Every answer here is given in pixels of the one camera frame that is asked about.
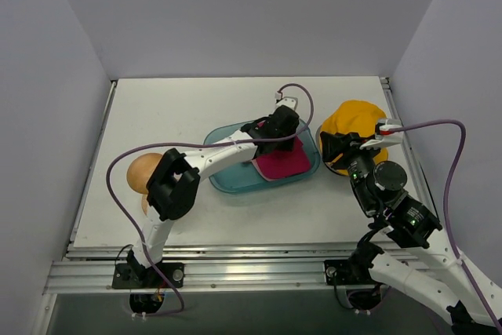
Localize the yellow bucket hat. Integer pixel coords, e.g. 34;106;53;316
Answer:
316;100;387;152

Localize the magenta baseball cap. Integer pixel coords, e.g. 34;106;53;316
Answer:
252;137;311;181

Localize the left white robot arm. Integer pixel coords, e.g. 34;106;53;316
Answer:
126;105;300;287

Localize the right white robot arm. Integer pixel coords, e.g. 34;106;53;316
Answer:
319;132;501;334

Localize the teal plastic tray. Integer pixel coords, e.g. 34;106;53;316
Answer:
209;130;320;194

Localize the wooden head hat stand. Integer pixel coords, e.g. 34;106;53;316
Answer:
126;153;162;215

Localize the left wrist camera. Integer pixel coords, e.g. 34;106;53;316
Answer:
275;92;298;111

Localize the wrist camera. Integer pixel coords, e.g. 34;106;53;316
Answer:
275;92;298;111
359;118;403;150

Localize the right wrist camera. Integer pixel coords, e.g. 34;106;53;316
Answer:
359;118;403;150

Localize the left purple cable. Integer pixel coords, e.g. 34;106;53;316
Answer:
105;82;315;315

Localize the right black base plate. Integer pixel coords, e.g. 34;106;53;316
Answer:
323;259;353;286

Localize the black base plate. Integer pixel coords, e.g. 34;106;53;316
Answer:
111;263;184;289
323;259;353;286

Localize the aluminium mounting rail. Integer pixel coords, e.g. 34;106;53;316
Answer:
44;242;355;294

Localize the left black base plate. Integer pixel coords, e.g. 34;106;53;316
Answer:
111;263;184;289

